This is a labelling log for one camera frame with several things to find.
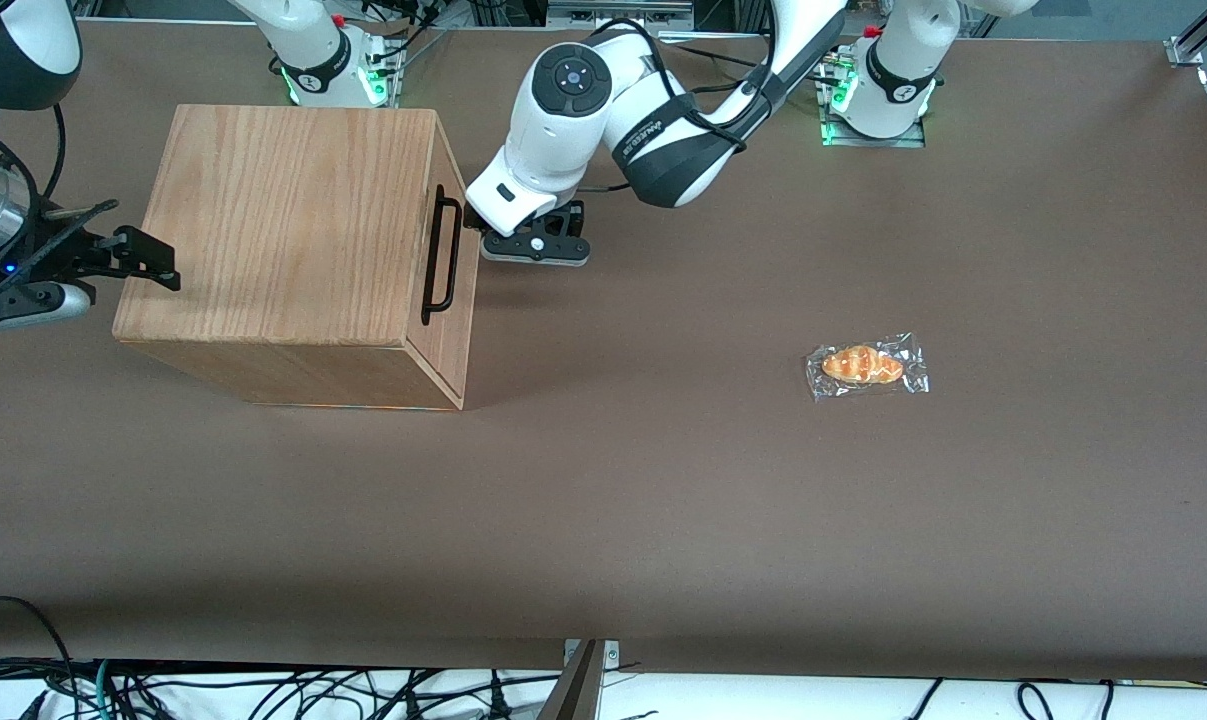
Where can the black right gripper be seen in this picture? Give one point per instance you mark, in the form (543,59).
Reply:
(55,252)

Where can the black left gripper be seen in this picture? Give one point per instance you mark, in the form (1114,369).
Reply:
(472,218)

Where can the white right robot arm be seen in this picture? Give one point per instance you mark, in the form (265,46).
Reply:
(23,50)

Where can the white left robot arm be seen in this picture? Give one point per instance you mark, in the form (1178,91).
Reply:
(553,130)

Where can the light wooden drawer cabinet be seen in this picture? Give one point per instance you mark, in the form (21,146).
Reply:
(283,230)

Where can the grey equipment box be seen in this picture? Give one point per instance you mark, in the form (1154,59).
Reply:
(613,14)

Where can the brown table mat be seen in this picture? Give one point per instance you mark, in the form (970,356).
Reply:
(663,480)

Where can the bread in clear plastic wrap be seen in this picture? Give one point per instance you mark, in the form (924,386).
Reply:
(863,365)

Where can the aluminium profile bar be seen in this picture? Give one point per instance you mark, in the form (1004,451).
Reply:
(1198,35)

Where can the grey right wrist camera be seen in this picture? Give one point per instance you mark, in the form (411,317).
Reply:
(33,305)

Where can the dark profile post with bracket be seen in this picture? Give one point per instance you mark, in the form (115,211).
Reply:
(575,690)

